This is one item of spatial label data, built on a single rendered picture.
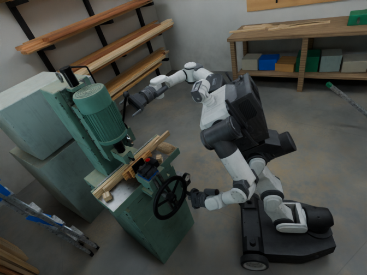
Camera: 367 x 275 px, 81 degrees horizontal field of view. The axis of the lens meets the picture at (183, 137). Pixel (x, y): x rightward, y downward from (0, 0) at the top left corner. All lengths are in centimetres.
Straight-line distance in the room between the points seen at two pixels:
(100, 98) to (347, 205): 213
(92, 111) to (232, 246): 154
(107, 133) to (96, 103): 19
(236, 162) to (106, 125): 71
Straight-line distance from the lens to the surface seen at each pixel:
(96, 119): 122
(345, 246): 220
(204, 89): 105
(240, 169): 94
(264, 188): 149
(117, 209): 138
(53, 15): 380
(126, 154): 140
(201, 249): 209
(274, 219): 180
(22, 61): 355
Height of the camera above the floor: 190
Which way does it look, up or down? 38 degrees down
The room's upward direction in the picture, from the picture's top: 17 degrees counter-clockwise
